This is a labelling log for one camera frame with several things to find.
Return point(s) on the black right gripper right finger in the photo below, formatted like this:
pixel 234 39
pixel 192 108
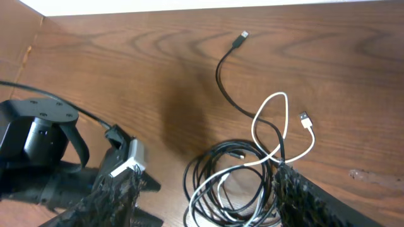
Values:
pixel 300 202

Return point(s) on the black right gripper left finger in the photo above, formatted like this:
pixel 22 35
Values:
pixel 111 204

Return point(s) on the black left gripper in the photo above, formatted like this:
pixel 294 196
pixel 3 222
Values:
pixel 117 154

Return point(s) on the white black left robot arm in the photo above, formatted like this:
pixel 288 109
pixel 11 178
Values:
pixel 44 161

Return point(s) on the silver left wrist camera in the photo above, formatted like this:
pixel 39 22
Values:
pixel 137 158

